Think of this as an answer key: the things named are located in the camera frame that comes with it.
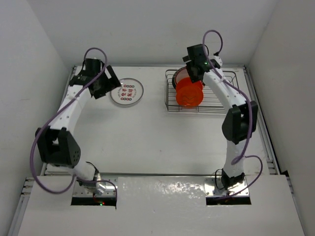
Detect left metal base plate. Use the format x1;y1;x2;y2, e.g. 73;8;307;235
72;176;118;198

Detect metal base plate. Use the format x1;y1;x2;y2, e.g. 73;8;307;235
204;175;250;198
72;176;118;198

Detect white plate red characters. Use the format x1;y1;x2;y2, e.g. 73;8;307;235
110;78;144;108

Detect metal wire dish rack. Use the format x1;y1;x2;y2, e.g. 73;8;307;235
164;69;225;116

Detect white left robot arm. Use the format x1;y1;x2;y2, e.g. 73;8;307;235
36;59;121;181

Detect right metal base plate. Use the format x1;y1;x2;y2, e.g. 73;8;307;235
204;175;250;198

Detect white plate dark red rim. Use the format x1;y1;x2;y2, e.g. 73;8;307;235
172;67;189;88

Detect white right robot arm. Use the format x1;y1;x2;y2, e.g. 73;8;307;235
183;44;258;189

